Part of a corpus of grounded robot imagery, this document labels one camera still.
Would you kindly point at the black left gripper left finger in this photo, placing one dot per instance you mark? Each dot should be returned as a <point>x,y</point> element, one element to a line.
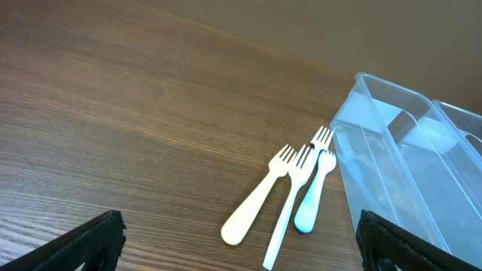
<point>95,245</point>

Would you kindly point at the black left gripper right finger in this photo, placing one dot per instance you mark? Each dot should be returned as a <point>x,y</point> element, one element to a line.
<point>385,246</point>

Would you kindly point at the light blue plastic fork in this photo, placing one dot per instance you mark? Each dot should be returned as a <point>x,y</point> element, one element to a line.
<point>306,216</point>

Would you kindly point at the clear plastic container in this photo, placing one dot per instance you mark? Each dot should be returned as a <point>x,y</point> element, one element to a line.
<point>402,159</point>
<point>466,123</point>

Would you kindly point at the long white plastic fork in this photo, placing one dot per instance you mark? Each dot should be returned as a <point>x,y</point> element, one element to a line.
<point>299,173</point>

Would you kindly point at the short white plastic fork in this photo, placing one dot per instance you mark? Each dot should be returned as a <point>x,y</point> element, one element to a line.
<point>322,139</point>

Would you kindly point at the yellow plastic fork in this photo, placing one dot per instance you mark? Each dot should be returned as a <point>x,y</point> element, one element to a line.
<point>238,224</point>

